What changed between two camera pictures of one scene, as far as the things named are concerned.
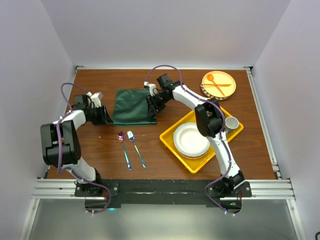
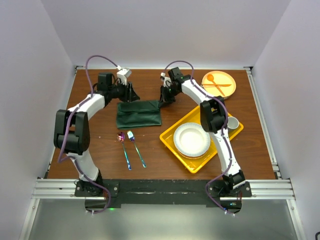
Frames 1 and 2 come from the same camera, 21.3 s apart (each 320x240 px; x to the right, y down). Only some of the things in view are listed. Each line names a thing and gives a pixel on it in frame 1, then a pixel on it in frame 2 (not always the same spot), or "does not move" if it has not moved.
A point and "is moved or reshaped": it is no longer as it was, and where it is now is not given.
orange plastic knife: (220, 85) does not move
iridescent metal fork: (132, 138) does not move
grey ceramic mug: (231, 123) does not move
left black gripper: (104, 118) → (130, 95)
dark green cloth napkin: (131, 108) is moved or reshaped
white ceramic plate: (189, 142) does not move
